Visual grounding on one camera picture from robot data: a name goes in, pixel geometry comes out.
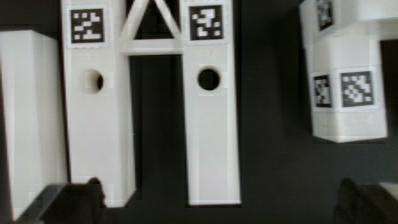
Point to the white chair seat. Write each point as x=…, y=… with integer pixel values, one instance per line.
x=329, y=15

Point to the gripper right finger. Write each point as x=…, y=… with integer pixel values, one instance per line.
x=367, y=203

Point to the white chair back frame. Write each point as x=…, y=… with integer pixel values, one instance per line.
x=116, y=29

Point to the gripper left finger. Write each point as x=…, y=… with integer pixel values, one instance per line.
x=79, y=205

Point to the white U-shaped fence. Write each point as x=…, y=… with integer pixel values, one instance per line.
x=34, y=123

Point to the white chair leg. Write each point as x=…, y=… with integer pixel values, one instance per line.
x=347, y=85

